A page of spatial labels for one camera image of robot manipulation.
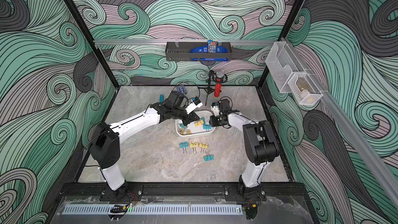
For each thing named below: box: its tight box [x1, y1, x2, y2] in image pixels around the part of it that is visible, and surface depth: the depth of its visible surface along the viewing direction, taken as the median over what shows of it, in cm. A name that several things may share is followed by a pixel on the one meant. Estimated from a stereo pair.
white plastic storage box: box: [175, 109, 217, 137], surface depth 95 cm
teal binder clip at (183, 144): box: [178, 141, 190, 153], surface depth 91 cm
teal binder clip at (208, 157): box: [204, 150, 215, 162], surface depth 85 cm
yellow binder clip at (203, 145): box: [199, 142, 209, 153], surface depth 89 cm
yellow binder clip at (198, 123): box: [194, 119, 204, 128], surface depth 85 cm
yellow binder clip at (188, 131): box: [179, 128, 193, 135], surface depth 94 cm
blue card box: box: [176, 85, 188, 95], surface depth 120 cm
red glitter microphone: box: [214, 70, 225, 98], surface depth 96 cm
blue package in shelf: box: [190, 40, 229, 62], surface depth 93 cm
